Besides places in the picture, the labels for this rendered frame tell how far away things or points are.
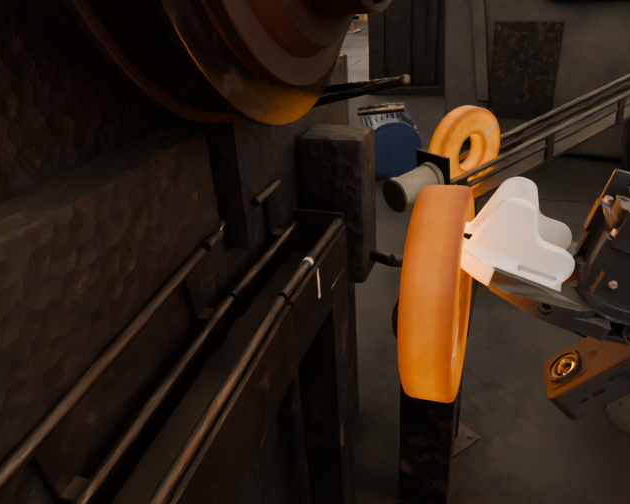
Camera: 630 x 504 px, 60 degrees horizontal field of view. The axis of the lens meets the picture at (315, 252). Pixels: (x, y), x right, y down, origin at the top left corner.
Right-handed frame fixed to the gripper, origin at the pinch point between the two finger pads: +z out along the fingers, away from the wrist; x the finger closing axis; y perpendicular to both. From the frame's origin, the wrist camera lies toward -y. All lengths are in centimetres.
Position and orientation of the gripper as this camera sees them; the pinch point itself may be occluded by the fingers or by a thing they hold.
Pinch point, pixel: (442, 241)
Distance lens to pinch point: 38.4
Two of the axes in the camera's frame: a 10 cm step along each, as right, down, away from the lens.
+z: -9.2, -3.3, 2.0
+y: 1.8, -8.2, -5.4
